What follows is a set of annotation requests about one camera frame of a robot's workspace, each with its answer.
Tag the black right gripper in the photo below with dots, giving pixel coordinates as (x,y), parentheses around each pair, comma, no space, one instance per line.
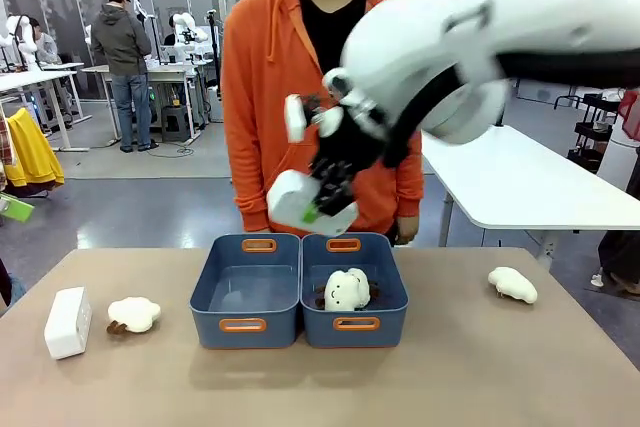
(350,139)

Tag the white digital clock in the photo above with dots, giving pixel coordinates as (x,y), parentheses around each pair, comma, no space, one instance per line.
(290,204)
(67,322)

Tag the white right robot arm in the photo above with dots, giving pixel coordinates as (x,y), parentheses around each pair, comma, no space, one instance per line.
(500,7)

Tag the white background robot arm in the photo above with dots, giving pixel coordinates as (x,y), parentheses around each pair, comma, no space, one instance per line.
(187,29)
(22,42)

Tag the person's left hand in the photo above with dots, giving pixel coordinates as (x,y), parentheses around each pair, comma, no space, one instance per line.
(407,229)

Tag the white sheep plush toy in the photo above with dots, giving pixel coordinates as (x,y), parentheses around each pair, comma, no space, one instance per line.
(134,315)
(347,289)
(512,284)

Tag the person in orange hoodie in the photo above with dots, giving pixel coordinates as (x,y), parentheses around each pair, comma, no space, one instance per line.
(260,97)

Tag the black stool under desk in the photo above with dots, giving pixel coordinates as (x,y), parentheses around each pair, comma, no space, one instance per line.
(175,123)

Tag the white side table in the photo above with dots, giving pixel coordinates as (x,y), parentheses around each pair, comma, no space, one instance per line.
(525,182)

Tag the man in grey hoodie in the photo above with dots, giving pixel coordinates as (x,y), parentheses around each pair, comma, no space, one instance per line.
(122,62)

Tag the black utility cart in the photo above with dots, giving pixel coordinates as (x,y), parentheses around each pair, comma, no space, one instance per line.
(595,122)

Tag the white cylindrical bin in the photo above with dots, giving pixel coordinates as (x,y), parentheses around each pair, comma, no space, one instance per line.
(619,157)

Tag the yellow hanging garment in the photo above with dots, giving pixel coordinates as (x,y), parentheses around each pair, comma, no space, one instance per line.
(32,152)

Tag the red bag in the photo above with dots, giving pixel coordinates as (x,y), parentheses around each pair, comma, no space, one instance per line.
(631,114)

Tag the white background desk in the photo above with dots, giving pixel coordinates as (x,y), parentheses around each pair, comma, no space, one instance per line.
(40,82)

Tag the green white card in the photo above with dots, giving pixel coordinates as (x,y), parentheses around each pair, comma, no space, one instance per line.
(17,209)

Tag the seated person in background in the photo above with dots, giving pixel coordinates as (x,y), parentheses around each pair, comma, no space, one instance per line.
(44,47)

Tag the plaid hanging garment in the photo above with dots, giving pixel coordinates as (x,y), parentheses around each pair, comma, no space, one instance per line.
(5,139)

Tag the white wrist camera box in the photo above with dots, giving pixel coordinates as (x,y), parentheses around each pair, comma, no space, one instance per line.
(295,119)

